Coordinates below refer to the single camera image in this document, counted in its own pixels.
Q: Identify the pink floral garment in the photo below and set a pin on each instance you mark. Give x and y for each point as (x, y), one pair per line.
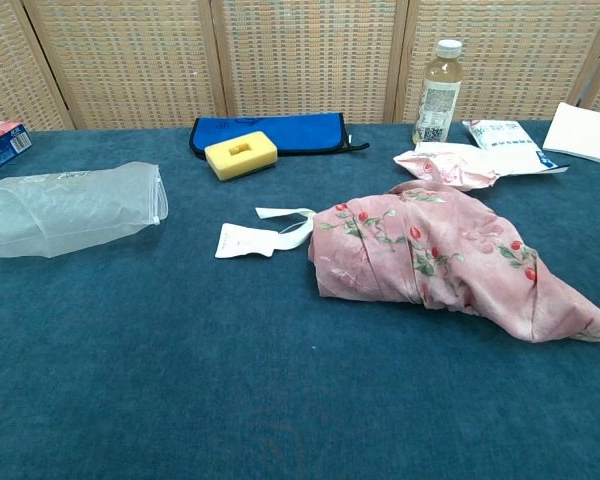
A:
(430, 250)

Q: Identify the translucent zipper plastic bag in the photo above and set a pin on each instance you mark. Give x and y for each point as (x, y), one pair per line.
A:
(65, 215)

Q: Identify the white paper hang tag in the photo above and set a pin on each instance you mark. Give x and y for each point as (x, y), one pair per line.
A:
(242, 242)

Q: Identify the yellow sponge block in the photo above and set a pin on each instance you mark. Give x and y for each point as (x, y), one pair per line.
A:
(240, 162)

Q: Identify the blue pouch with black trim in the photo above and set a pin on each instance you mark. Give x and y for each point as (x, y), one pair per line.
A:
(295, 129)

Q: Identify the crumpled pink white packet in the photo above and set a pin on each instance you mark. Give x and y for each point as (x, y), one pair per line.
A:
(445, 167)

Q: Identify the clear plastic drink bottle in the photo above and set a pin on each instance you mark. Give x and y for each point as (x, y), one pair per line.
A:
(439, 100)

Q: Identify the white blue plastic packet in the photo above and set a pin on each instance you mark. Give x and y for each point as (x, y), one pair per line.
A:
(510, 145)

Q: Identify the woven wicker folding screen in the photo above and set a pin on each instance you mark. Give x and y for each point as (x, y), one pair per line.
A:
(130, 60)

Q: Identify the white yellow notebook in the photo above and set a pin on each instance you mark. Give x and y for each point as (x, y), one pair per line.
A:
(575, 132)

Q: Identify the blue pink cardboard box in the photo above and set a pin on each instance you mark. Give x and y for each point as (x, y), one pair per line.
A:
(0, 150)

